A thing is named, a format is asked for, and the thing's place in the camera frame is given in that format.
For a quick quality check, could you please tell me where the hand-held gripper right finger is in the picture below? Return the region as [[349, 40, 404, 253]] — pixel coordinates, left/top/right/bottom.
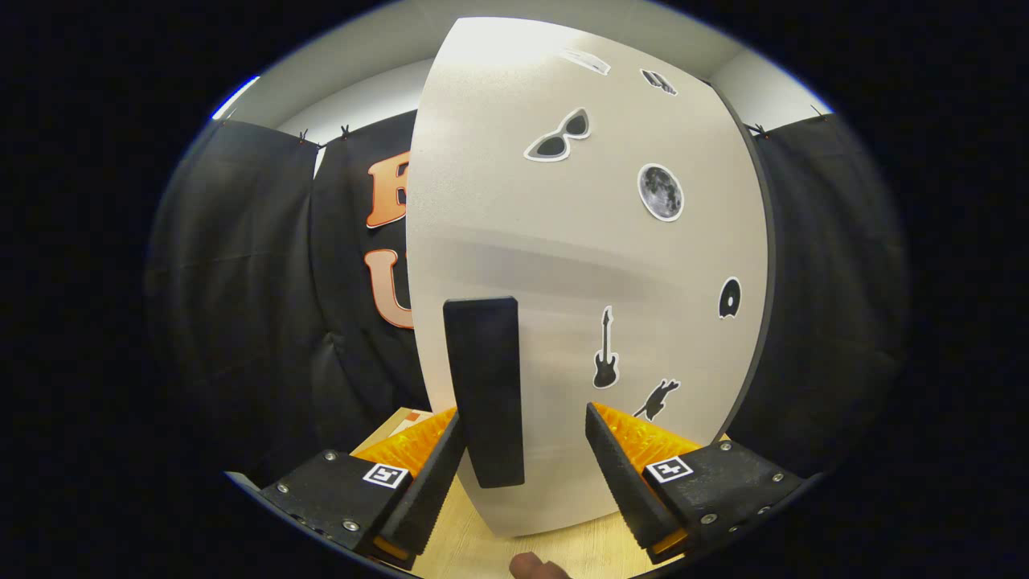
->
[[585, 402, 805, 568]]

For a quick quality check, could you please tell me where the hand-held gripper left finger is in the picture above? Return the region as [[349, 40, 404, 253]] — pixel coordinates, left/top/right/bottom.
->
[[261, 406, 467, 572]]

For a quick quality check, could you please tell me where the black door handle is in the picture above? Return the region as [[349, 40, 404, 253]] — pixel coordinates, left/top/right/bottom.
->
[[443, 297, 526, 489]]

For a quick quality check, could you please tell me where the beige shoe cabinet door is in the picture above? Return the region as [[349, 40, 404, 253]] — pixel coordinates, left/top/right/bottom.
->
[[406, 16, 770, 538]]

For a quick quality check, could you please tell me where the black backdrop cloth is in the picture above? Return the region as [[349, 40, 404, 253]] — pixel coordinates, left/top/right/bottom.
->
[[145, 109, 909, 483]]

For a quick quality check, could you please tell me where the narrow ceiling light strip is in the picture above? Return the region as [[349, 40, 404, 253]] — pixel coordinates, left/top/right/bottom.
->
[[211, 75, 260, 121]]

